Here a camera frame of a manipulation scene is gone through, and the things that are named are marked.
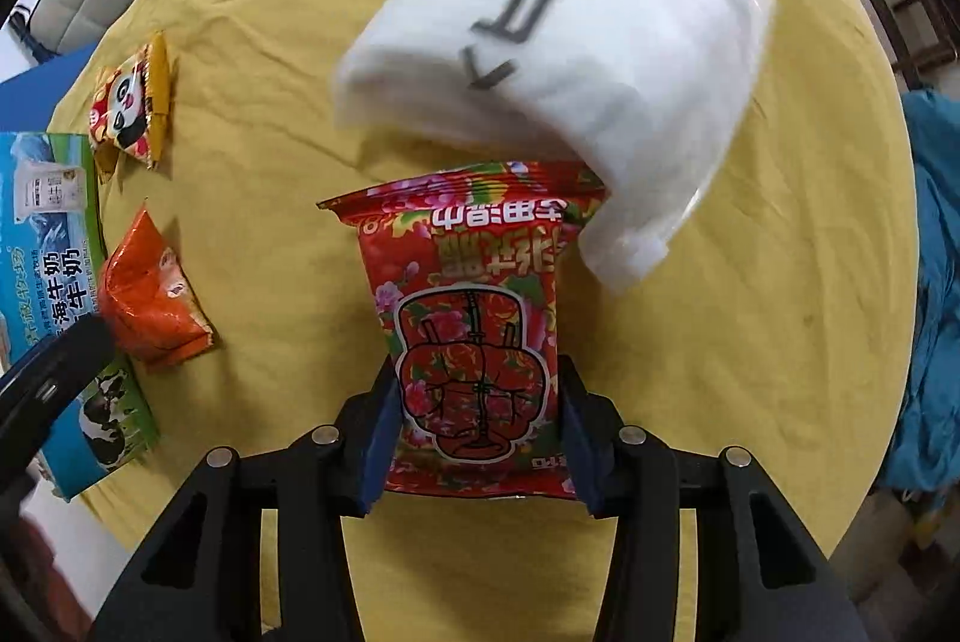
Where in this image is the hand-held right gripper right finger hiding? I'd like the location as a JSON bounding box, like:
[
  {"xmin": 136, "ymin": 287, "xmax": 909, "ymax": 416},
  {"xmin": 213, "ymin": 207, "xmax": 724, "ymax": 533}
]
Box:
[{"xmin": 559, "ymin": 358, "xmax": 856, "ymax": 642}]

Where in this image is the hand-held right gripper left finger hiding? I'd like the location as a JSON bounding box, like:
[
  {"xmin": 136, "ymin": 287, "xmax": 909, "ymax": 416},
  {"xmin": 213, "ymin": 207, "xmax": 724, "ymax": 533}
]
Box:
[{"xmin": 88, "ymin": 366, "xmax": 404, "ymax": 642}]

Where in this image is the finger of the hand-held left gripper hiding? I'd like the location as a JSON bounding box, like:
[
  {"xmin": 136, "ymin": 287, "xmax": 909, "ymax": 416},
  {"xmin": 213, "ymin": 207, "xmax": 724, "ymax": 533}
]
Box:
[{"xmin": 0, "ymin": 314, "xmax": 117, "ymax": 463}]

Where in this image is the red floral snack packet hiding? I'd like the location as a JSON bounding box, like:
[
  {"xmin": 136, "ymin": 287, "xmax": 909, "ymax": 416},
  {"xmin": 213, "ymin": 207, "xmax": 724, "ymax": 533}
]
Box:
[{"xmin": 317, "ymin": 160, "xmax": 608, "ymax": 502}]

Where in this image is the white plastic bag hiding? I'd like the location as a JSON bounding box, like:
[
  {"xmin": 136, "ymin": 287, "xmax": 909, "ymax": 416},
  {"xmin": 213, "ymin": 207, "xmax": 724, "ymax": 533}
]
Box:
[{"xmin": 332, "ymin": 0, "xmax": 775, "ymax": 294}]

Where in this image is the blue green milk carton box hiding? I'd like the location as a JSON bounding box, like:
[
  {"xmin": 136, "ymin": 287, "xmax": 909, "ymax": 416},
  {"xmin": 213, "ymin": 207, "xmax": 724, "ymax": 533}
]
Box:
[{"xmin": 0, "ymin": 132, "xmax": 161, "ymax": 502}]

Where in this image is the orange snack packet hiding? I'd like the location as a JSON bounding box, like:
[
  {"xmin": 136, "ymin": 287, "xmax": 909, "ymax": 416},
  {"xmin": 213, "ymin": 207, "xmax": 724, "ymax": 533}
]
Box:
[{"xmin": 100, "ymin": 203, "xmax": 218, "ymax": 373}]

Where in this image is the yellow tablecloth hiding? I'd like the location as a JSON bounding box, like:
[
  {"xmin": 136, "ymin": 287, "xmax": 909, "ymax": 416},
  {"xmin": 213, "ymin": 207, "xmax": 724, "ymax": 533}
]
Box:
[{"xmin": 46, "ymin": 0, "xmax": 922, "ymax": 642}]

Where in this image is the panda print snack packet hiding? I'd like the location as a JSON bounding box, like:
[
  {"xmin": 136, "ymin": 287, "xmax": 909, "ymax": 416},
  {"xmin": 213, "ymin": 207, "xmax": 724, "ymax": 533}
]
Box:
[{"xmin": 88, "ymin": 31, "xmax": 178, "ymax": 184}]

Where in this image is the teal cloth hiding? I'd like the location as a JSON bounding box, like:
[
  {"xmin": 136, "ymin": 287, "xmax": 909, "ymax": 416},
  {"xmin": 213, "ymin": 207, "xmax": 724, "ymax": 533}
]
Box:
[{"xmin": 877, "ymin": 89, "xmax": 960, "ymax": 500}]

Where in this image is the dark wooden chair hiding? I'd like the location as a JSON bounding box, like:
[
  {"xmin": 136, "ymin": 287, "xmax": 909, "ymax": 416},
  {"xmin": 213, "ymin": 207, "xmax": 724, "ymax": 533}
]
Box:
[{"xmin": 829, "ymin": 0, "xmax": 950, "ymax": 92}]

